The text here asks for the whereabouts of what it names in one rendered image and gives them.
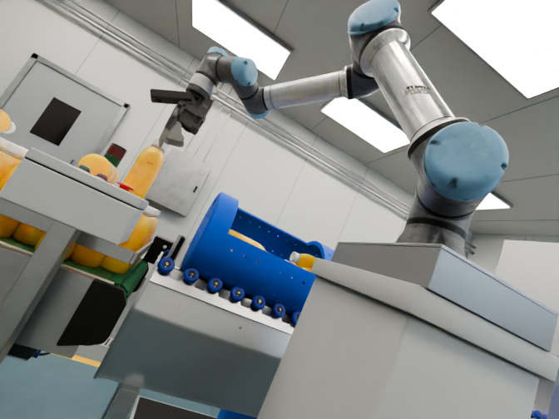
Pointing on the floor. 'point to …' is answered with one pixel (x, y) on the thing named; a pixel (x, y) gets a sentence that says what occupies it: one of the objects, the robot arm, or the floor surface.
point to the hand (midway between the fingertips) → (160, 144)
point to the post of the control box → (33, 283)
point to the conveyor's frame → (63, 308)
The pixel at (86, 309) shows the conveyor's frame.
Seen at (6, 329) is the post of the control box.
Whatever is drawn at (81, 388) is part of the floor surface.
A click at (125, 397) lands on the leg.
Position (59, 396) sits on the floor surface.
